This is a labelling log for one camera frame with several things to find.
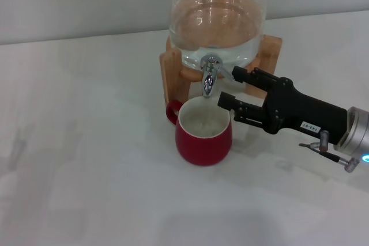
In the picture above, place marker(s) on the red ceramic cup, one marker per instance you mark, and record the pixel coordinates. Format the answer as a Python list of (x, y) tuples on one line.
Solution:
[(201, 151)]

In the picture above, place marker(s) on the chrome faucet tap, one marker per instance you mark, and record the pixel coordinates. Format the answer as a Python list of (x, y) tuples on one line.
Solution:
[(208, 84)]

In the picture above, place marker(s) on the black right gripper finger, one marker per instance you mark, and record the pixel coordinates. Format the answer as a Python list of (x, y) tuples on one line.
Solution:
[(253, 77), (245, 110)]

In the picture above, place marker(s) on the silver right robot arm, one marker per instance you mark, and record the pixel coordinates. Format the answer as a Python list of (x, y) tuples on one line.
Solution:
[(357, 136)]

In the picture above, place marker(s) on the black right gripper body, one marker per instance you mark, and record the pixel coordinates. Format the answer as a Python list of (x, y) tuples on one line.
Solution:
[(302, 113)]

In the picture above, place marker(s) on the wooden dispenser stand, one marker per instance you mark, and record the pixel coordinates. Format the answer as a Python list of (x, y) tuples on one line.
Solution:
[(173, 79)]

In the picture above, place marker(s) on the clear glass dispenser jar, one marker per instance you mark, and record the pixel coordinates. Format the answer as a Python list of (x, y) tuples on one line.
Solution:
[(216, 12)]

